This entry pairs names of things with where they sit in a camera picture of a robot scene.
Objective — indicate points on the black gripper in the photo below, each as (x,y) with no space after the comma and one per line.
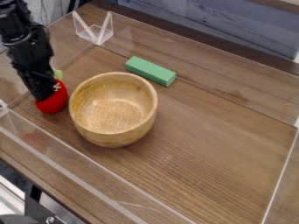
(30,53)

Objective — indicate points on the red plush fruit green stem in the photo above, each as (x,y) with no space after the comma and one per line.
(56,101)

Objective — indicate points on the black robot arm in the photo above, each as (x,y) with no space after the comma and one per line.
(14,24)

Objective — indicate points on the wooden bowl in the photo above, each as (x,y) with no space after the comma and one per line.
(112,108)

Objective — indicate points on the clear acrylic stand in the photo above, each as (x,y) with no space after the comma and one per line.
(96,34)

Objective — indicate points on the green rectangular block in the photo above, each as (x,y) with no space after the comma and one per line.
(150,71)

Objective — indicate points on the clear acrylic tray wall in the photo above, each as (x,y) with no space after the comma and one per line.
(96,194)

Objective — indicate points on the black table leg frame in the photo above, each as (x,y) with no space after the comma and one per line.
(34,210)

